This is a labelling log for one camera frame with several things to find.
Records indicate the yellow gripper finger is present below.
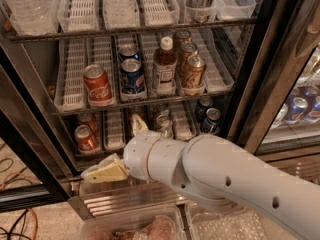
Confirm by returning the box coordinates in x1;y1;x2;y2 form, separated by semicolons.
130;114;148;136
81;153;129;184

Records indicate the clear water bottle top left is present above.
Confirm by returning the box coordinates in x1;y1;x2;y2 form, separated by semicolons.
4;0;60;36

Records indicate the red coke can shelf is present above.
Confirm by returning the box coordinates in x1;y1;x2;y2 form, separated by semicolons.
83;64;112;106

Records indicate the orange soda can rear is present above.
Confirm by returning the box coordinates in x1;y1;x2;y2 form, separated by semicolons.
173;30;192;48

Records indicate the clear plastic bin left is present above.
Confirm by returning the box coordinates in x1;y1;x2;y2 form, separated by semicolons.
76;205;187;240

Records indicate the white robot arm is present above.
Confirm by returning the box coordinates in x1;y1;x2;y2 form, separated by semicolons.
82;131;320;240

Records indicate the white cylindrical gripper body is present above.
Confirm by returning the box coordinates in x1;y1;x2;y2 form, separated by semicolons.
123;131;187;188

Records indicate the blue pepsi can rear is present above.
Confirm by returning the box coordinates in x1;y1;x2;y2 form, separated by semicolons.
118;45;140;62

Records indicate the red coke can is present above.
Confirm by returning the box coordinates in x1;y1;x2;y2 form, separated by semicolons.
74;125;100;154
77;113;98;134

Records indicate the red coke can bottom front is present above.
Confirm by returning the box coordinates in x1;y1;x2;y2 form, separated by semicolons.
74;125;100;154

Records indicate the blue pepsi can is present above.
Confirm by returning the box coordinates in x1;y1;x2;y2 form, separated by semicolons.
120;59;145;94
118;45;140;62

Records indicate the orange soda can front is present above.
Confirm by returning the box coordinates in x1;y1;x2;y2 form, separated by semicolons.
182;55;206;89

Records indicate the blue can bottom rear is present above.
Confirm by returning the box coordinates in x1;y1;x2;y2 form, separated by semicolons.
195;96;214;122

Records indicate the blue can bottom front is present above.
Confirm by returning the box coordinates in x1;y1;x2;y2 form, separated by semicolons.
200;108;221;134

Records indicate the black cable on floor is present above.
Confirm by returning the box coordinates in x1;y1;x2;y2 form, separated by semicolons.
0;143;33;240

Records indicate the brown tea bottle white cap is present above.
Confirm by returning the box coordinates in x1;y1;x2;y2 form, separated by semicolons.
152;36;177;92

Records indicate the blue pepsi can front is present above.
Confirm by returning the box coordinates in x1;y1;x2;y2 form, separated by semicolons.
120;59;145;94

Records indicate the silver can bottom front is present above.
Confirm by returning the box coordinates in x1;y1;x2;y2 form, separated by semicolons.
156;115;173;138

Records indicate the clear plastic bin right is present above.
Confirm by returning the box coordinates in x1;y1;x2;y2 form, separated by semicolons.
185;202;267;240

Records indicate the orange soda can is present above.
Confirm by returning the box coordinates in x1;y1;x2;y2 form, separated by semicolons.
173;30;192;48
182;55;206;89
177;41;198;72

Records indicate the orange cable on floor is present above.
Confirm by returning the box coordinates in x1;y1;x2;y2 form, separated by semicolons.
0;172;43;240

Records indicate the orange soda can middle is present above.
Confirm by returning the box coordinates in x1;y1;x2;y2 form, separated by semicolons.
177;41;198;72

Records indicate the blue can behind glass door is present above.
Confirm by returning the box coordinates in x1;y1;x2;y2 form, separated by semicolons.
283;97;308;124

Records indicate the plaid can top shelf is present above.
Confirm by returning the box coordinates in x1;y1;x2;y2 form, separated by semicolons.
186;0;216;23

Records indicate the red coke can bottom rear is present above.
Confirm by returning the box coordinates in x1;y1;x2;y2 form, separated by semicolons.
77;113;98;134

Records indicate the clear plastic bin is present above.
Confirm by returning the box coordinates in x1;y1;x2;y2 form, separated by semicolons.
185;202;267;240
76;205;187;240

